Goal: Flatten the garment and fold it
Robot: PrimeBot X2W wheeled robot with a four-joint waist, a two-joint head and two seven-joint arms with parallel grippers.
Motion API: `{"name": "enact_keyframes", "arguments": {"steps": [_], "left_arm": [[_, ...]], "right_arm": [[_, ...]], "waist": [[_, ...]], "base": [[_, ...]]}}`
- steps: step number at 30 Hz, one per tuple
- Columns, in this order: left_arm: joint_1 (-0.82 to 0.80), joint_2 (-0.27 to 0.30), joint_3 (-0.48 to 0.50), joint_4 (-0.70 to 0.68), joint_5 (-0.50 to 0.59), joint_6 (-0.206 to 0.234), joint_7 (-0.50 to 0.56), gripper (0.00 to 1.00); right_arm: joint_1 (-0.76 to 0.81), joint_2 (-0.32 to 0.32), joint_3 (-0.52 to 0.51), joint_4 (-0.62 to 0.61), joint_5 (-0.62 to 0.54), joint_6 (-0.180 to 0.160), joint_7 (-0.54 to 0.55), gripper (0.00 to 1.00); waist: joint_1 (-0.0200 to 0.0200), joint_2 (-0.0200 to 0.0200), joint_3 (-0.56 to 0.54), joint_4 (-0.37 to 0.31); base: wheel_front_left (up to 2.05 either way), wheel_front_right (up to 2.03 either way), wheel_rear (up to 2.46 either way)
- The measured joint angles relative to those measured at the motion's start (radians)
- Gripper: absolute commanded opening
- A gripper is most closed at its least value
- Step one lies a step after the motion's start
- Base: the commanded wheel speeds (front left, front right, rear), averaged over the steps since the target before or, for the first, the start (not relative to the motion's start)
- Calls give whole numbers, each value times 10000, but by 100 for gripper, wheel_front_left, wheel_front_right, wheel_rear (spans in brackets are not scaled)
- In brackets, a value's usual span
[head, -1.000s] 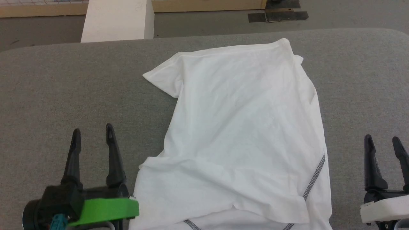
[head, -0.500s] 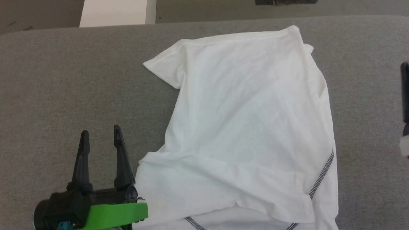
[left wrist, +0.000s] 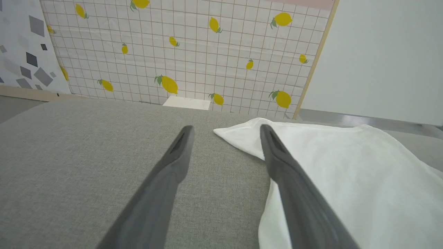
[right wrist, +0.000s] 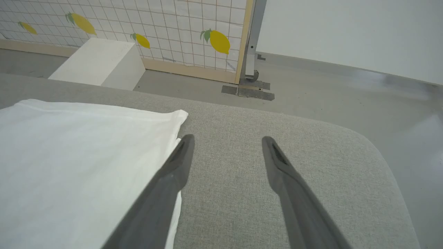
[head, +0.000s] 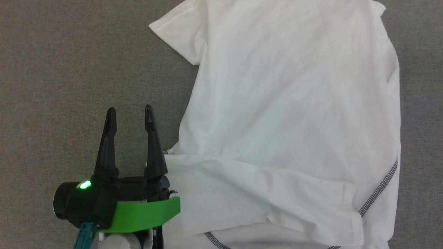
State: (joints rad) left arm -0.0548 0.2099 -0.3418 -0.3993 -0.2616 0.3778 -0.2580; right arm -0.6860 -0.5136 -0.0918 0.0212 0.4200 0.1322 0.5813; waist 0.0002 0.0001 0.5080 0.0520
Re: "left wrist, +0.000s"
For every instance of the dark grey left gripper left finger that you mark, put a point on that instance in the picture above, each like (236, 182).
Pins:
(155, 193)

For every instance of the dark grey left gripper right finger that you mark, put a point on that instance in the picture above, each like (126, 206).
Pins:
(297, 200)

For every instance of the white long-sleeve garment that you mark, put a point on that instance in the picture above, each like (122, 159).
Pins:
(363, 180)

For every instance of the white box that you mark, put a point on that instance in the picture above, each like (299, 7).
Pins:
(187, 102)

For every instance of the lemon print partition panel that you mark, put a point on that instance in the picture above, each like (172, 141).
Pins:
(193, 52)

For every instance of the grey geometric print panel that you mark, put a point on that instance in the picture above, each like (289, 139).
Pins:
(24, 52)

